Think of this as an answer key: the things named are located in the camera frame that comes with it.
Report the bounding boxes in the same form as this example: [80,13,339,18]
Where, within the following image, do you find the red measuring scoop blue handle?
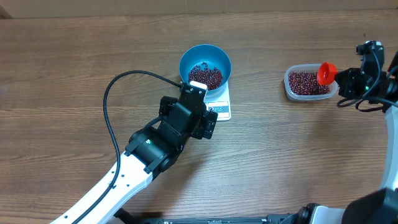
[317,62,338,85]

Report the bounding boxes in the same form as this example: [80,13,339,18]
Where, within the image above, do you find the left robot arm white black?
[54,81,218,223]

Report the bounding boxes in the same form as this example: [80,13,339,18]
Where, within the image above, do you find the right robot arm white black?
[297,45,397,223]

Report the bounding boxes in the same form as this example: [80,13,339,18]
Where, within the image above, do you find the white digital kitchen scale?
[204,82,232,121]

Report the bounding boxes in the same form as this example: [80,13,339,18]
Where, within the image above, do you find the red beans in bowl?
[188,62,223,90]

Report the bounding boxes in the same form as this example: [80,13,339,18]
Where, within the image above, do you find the blue metal bowl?
[179,44,232,95]

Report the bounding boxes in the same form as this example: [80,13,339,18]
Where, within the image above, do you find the pile of red beans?
[288,72,330,95]

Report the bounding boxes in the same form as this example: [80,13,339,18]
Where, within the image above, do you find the clear plastic container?
[284,63,338,101]

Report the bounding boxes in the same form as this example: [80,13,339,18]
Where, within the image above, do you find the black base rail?
[114,203,346,224]

